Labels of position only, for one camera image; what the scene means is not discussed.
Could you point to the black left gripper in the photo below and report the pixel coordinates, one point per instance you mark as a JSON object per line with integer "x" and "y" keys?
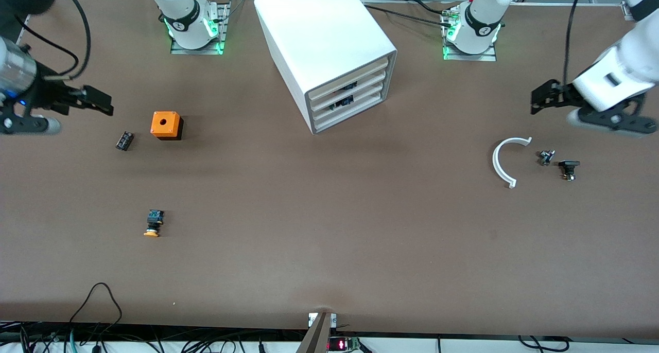
{"x": 563, "y": 94}

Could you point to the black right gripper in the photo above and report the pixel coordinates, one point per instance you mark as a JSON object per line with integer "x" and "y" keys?
{"x": 45, "y": 93}

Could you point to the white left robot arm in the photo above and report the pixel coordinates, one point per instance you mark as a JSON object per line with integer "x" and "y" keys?
{"x": 618, "y": 70}

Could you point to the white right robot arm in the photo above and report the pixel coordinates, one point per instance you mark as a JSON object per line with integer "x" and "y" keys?
{"x": 183, "y": 8}

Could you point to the yellow push button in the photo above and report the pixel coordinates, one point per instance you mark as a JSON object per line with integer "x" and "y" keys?
{"x": 153, "y": 222}

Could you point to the white drawer with blue part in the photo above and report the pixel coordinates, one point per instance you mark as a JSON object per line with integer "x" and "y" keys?
{"x": 371, "y": 92}

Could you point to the white uppermost cabinet drawer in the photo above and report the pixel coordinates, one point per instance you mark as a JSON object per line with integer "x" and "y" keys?
{"x": 370, "y": 69}

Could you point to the white lowest cabinet drawer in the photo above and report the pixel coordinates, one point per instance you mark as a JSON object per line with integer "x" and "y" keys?
{"x": 368, "y": 104}

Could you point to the blue black button part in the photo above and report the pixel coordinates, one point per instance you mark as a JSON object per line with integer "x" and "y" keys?
{"x": 342, "y": 103}

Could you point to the white drawer cabinet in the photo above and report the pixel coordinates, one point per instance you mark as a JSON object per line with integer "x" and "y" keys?
{"x": 319, "y": 29}

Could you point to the small black contact block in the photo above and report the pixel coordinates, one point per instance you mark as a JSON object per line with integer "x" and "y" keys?
{"x": 124, "y": 141}

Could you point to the white curved plastic piece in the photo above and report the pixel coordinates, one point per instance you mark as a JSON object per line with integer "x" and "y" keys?
{"x": 495, "y": 162}

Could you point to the device with red light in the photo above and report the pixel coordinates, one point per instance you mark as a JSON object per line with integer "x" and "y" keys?
{"x": 337, "y": 344}

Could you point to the small grey switch part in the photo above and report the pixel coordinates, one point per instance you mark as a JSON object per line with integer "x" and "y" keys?
{"x": 545, "y": 157}

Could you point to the orange button enclosure box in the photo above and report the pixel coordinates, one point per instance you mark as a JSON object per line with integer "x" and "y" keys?
{"x": 165, "y": 122}

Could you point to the black switch part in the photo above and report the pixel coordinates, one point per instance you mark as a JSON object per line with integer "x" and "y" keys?
{"x": 568, "y": 164}

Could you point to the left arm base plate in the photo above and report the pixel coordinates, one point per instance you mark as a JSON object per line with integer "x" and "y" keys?
{"x": 489, "y": 57}

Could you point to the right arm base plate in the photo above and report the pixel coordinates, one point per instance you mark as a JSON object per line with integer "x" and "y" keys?
{"x": 177, "y": 50}

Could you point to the aluminium frame profile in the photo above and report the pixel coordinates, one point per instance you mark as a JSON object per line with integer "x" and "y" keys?
{"x": 627, "y": 11}

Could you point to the camera mount post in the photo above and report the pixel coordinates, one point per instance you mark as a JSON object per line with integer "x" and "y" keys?
{"x": 316, "y": 337}

